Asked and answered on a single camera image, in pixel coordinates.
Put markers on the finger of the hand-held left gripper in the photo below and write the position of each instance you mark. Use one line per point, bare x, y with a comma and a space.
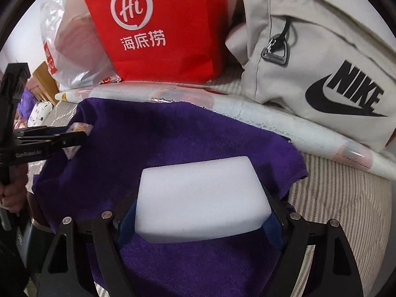
68, 139
52, 130

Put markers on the red paper bag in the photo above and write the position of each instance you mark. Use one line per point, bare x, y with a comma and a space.
173, 12

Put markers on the grey waist bag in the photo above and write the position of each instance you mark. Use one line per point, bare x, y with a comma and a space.
309, 37

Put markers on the person's left hand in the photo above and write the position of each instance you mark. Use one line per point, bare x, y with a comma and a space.
15, 196

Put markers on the white sponge block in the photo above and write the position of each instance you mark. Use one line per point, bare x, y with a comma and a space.
201, 198

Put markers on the wooden nightstand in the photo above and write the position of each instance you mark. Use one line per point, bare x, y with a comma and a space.
41, 80

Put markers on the white printed pillow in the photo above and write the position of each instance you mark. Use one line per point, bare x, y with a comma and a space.
40, 114

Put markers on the small printed tissue packet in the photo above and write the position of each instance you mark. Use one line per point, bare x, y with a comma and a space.
81, 127

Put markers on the white plastic shopping bag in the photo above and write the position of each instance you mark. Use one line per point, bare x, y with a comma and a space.
71, 52

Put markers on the person's dark clothing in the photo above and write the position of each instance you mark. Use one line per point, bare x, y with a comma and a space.
15, 253

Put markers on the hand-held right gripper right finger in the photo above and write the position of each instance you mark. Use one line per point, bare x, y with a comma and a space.
273, 229

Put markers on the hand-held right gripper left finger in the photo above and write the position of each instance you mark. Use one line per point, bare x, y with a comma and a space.
125, 225

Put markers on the purple towel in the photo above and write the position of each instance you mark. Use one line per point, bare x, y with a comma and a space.
185, 133

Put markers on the purple fluffy cloth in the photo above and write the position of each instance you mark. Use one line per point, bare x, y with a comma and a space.
24, 102

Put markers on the white patterned paper roll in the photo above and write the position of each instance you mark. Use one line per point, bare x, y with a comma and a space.
263, 114

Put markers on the striped mattress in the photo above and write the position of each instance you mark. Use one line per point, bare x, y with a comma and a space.
340, 210

